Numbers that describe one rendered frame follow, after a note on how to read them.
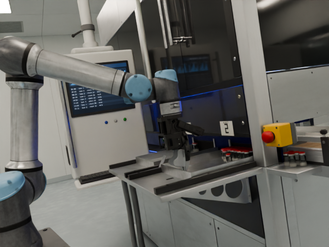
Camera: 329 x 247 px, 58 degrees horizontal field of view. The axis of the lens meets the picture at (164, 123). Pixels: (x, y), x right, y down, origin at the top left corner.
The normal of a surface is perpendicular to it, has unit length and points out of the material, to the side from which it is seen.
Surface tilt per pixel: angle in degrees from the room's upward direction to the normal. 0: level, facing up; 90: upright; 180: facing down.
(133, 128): 90
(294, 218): 90
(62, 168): 90
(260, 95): 90
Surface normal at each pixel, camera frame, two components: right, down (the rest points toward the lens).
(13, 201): 0.73, -0.08
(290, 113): 0.40, -0.01
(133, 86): 0.08, 0.04
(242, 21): -0.90, 0.17
